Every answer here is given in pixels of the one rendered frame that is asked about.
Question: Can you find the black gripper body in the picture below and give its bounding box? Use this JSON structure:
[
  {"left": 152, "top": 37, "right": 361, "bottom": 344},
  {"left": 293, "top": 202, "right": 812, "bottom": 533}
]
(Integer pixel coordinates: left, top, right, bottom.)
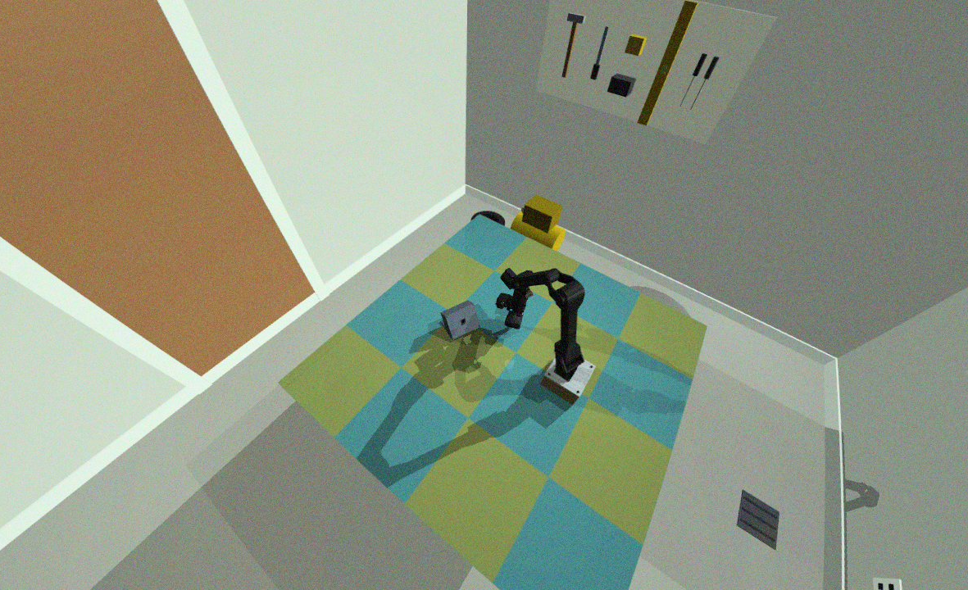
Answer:
[{"left": 504, "top": 297, "right": 528, "bottom": 329}]

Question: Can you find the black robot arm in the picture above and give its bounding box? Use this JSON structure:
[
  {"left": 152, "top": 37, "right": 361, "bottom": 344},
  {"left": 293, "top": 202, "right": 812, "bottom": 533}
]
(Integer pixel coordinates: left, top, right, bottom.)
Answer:
[{"left": 495, "top": 268, "right": 584, "bottom": 382}]

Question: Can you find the grey square panel with hole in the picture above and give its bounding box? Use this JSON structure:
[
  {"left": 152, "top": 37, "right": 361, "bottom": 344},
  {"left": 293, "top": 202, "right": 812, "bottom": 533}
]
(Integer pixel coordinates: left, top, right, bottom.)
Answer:
[{"left": 440, "top": 300, "right": 480, "bottom": 340}]

